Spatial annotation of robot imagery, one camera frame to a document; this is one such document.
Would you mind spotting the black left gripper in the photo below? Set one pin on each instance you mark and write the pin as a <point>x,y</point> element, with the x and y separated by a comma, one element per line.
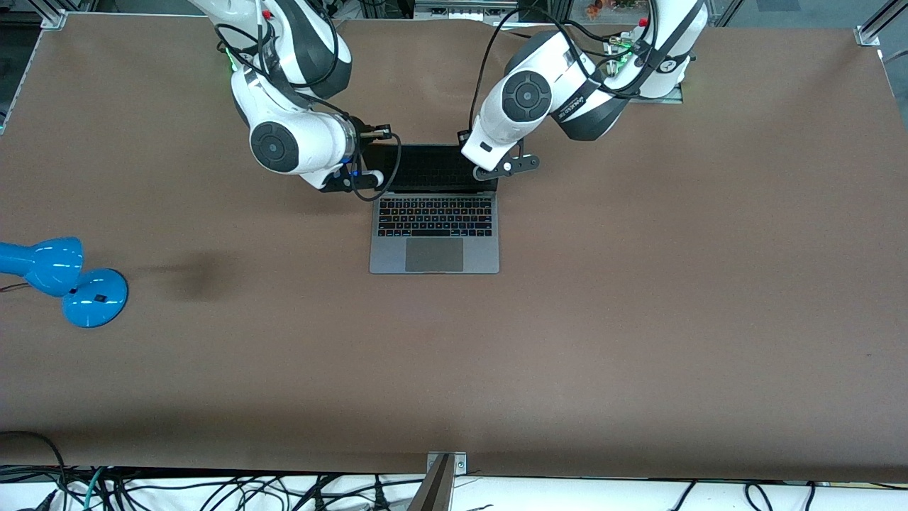
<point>463,137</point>

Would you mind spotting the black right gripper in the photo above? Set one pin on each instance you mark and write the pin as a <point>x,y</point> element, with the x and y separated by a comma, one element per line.
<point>364,150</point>

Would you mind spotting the grey laptop with black keyboard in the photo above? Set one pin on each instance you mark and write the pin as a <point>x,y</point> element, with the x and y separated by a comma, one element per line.
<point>434,255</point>

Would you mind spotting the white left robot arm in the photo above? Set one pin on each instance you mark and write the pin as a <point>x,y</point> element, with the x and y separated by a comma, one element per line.
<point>496,121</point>

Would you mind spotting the grey power strip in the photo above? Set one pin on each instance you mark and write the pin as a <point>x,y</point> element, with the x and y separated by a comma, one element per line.
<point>461,11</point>

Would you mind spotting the blue desk lamp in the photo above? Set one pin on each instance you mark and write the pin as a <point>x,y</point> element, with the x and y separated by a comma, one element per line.
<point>96,298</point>

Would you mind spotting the small metal table bracket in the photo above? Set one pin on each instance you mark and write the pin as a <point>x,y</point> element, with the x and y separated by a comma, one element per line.
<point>460,465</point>

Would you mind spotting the aluminium frame profile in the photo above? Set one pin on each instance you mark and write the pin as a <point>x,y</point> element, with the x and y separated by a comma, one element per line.
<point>876,28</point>
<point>53,18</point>

